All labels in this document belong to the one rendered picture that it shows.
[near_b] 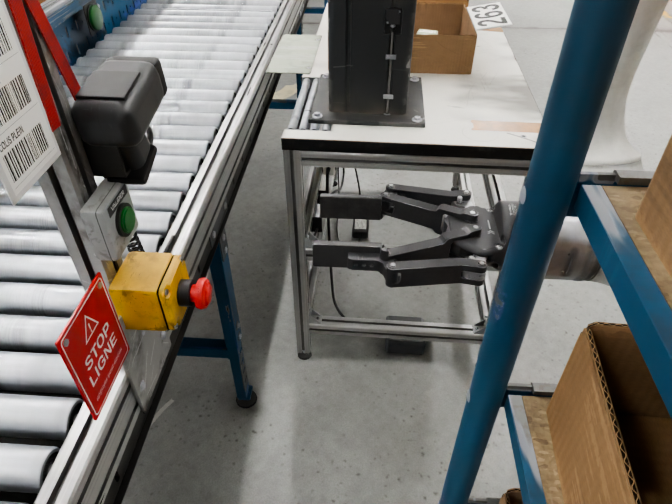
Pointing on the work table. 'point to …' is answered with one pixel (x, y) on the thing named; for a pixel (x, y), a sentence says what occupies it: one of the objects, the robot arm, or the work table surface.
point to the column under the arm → (370, 66)
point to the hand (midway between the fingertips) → (341, 229)
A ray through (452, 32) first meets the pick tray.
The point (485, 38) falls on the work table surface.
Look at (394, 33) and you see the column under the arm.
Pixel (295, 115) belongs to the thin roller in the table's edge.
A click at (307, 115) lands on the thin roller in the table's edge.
